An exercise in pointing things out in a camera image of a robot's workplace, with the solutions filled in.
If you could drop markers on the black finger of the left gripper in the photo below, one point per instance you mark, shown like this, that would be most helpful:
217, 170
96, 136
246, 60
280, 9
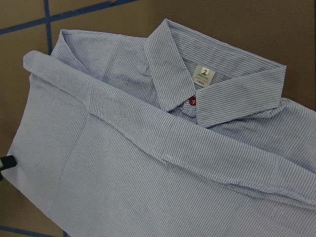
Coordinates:
7, 162

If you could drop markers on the light blue striped shirt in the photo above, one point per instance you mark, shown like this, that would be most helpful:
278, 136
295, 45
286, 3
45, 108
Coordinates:
172, 135

